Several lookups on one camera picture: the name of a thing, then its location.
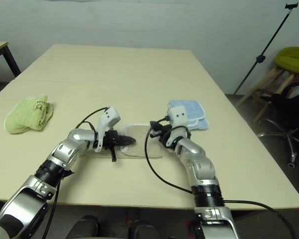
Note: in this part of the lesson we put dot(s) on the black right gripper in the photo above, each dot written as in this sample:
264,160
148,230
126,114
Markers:
164,133

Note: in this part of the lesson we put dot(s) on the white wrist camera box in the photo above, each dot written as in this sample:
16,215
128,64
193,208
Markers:
109,115
178,115

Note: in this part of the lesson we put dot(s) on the black robot left foot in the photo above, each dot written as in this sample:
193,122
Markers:
86,227

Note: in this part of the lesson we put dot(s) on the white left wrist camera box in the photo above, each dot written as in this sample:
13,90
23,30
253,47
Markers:
109,115

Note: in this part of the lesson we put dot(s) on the black robot right foot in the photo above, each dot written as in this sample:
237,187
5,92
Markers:
144,230

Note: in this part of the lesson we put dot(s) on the black tripod stand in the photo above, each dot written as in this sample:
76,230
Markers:
260,59

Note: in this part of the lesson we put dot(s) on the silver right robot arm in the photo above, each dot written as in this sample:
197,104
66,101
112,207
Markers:
201,169

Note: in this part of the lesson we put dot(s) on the green folded towel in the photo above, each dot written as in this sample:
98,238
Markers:
27,114

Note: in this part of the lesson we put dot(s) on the beige towel white trim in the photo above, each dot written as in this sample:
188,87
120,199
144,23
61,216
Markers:
144,147

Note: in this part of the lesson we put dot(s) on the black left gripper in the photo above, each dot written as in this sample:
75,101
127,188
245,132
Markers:
111,140

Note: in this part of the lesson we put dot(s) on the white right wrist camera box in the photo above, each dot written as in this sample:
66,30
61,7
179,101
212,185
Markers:
178,115

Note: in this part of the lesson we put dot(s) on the black robot foot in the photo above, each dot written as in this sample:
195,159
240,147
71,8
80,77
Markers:
86,227
144,230

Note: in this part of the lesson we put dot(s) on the blue folded towel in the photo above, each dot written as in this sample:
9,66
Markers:
196,109

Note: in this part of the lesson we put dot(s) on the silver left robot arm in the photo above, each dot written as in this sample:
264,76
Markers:
64,152

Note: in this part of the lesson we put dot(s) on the wooden stool green cushion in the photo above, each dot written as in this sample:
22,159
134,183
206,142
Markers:
294,59

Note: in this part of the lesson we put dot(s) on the black office chair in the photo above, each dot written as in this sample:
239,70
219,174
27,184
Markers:
294,107

